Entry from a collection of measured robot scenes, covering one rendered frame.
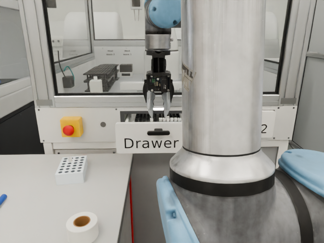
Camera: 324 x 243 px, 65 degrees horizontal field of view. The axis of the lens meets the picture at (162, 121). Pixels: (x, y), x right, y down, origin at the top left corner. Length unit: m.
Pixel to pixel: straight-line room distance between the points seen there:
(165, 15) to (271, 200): 0.46
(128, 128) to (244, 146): 0.64
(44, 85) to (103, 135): 0.29
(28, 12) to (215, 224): 0.93
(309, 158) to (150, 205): 0.93
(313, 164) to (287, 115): 0.79
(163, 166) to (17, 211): 0.56
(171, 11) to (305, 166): 0.44
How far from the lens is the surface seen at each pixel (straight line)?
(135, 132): 0.87
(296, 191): 0.32
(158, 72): 0.74
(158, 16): 0.62
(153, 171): 1.12
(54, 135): 1.10
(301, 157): 0.36
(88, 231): 0.64
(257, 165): 0.27
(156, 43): 0.74
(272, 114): 1.08
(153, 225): 1.28
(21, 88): 1.75
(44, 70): 1.05
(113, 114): 1.02
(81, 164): 0.91
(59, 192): 0.86
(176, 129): 0.87
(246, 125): 0.26
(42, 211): 0.80
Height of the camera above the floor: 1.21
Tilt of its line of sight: 19 degrees down
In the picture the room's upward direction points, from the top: straight up
